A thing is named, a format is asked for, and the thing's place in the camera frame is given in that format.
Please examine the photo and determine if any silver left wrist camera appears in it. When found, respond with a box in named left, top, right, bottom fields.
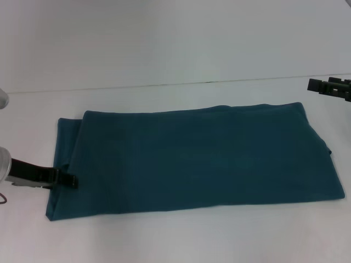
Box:
left=0, top=88, right=10, bottom=110

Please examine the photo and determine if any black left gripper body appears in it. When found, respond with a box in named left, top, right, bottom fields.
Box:
left=4, top=157, right=60, bottom=190

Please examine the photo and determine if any teal t-shirt with FREE print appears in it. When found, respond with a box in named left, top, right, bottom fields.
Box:
left=44, top=101, right=346, bottom=222

